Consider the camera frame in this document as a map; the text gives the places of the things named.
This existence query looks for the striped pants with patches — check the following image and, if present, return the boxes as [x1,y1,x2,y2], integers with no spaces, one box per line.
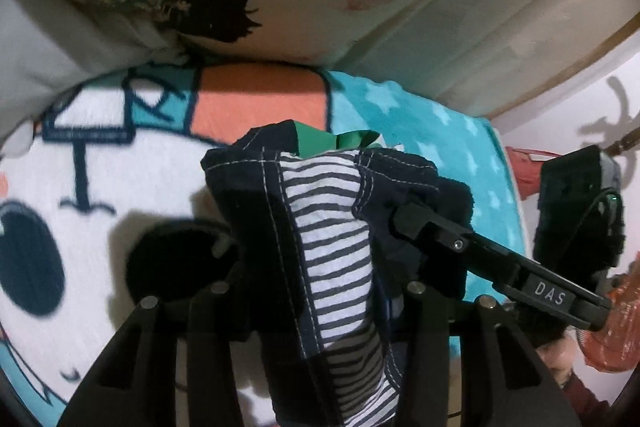
[201,120,473,426]

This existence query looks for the person's hand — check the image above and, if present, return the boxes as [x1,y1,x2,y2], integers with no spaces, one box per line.
[536,336,577,387]

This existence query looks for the red bag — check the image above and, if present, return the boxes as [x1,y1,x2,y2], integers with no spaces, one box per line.
[506,146,558,200]

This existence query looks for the teal star cartoon blanket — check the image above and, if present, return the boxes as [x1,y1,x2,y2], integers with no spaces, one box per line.
[1,64,527,426]

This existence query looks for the white plush pillow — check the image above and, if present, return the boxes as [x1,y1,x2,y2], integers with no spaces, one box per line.
[1,0,178,138]

